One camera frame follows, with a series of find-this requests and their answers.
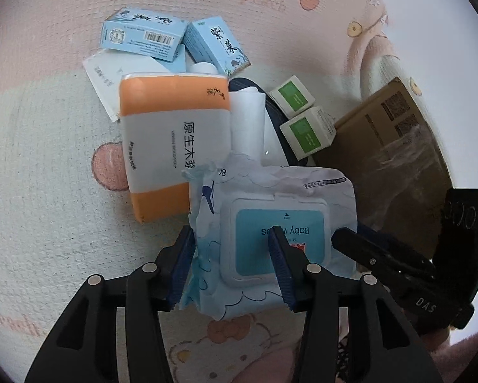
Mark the short light blue box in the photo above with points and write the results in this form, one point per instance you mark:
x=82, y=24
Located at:
x=217, y=44

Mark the dark blue pouch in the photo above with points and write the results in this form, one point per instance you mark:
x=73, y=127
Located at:
x=243, y=83

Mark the white paper packet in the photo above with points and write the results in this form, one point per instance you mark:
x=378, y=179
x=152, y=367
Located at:
x=107, y=75

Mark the pink cartoon printed blanket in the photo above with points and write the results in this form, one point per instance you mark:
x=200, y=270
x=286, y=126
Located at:
x=43, y=147

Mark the orange and white tissue pack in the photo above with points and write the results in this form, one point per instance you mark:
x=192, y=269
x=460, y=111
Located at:
x=163, y=135

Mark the blue baby wipes pack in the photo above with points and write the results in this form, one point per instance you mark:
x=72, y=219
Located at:
x=259, y=191

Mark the white tissue roll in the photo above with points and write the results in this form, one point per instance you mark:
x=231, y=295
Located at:
x=245, y=123

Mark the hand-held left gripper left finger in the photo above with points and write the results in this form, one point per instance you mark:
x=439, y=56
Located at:
x=181, y=271

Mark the long light blue box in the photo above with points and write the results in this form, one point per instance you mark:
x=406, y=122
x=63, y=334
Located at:
x=143, y=34

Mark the green and white small box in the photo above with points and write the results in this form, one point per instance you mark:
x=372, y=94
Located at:
x=293, y=95
x=307, y=131

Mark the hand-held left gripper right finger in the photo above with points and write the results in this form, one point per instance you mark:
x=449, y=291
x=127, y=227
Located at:
x=281, y=271

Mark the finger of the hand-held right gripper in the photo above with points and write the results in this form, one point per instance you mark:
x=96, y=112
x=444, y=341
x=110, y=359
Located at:
x=354, y=243

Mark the brown cardboard box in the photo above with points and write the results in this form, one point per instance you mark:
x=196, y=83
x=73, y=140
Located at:
x=382, y=147

